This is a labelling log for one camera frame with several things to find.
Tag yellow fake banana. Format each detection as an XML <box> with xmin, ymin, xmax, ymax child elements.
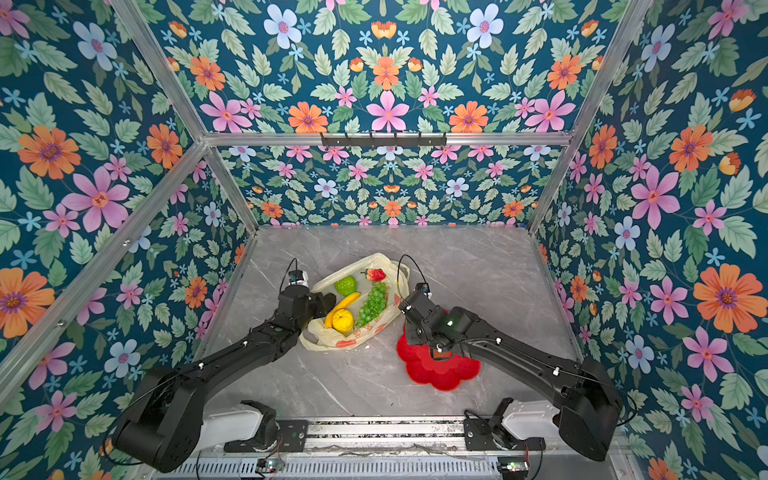
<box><xmin>325</xmin><ymin>292</ymin><xmax>361</xmax><ymax>328</ymax></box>

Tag yellow fake lemon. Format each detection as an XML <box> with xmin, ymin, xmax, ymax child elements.
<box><xmin>331</xmin><ymin>309</ymin><xmax>355</xmax><ymax>334</ymax></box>

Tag red flower-shaped plastic bowl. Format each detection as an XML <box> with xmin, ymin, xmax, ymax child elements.
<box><xmin>396</xmin><ymin>323</ymin><xmax>482</xmax><ymax>392</ymax></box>

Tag cream plastic fruit-print bag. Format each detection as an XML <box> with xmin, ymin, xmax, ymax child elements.
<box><xmin>300</xmin><ymin>253</ymin><xmax>410</xmax><ymax>352</ymax></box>

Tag green fake grapes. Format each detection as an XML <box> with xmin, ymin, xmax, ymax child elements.
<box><xmin>355</xmin><ymin>281</ymin><xmax>388</xmax><ymax>328</ymax></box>

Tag red fake strawberry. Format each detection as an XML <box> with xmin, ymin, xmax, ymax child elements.
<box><xmin>366</xmin><ymin>268</ymin><xmax>387</xmax><ymax>282</ymax></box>

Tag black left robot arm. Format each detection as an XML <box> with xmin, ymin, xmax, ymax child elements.
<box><xmin>111</xmin><ymin>270</ymin><xmax>337</xmax><ymax>473</ymax></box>

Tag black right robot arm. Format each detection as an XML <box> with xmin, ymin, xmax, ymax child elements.
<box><xmin>399</xmin><ymin>290</ymin><xmax>624</xmax><ymax>462</ymax></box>

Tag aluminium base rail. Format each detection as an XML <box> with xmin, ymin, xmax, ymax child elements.
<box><xmin>128</xmin><ymin>415</ymin><xmax>637</xmax><ymax>460</ymax></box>

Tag black hook rail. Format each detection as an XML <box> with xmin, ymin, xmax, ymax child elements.
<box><xmin>320</xmin><ymin>133</ymin><xmax>448</xmax><ymax>148</ymax></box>

